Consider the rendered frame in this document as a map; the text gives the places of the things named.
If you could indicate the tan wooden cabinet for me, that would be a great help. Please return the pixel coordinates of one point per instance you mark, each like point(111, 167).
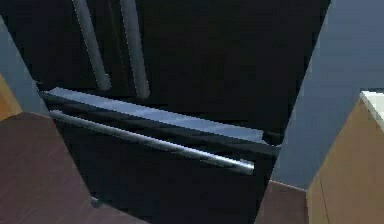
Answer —
point(7, 100)
point(353, 166)

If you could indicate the black fridge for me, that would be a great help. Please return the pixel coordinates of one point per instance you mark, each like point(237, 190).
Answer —
point(206, 66)

